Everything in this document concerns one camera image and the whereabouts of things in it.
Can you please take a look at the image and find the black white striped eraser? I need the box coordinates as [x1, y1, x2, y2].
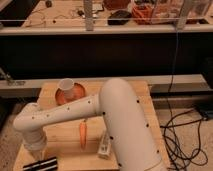
[23, 157, 58, 171]

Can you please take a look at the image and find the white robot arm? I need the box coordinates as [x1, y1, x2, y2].
[13, 78, 167, 171]

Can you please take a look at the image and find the orange bowl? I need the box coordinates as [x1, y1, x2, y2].
[55, 83, 86, 105]

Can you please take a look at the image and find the white paper cup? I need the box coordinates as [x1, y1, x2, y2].
[58, 78, 74, 99]

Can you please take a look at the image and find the orange carrot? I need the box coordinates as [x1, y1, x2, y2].
[79, 121, 87, 149]

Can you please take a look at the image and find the white tube bottle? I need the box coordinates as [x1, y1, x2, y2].
[97, 131, 111, 159]

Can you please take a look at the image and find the black object on bench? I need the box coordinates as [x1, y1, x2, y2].
[107, 10, 131, 25]

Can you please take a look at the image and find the orange basket on bench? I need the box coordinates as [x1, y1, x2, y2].
[132, 5, 152, 25]

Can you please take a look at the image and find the grey metal post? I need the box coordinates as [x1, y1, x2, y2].
[83, 0, 94, 31]
[176, 0, 193, 30]

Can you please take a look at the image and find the black floor cable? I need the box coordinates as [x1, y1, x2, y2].
[159, 29, 209, 169]

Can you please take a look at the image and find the grey metal post right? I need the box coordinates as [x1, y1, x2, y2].
[176, 0, 193, 30]

